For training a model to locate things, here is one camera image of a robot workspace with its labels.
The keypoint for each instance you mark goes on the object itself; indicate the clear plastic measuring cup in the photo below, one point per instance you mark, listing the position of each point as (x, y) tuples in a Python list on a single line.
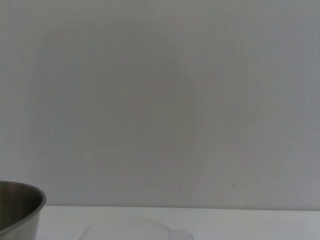
[(150, 231)]

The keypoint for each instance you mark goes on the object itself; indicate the stainless steel mixing bowl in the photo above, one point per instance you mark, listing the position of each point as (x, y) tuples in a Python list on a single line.
[(17, 210)]

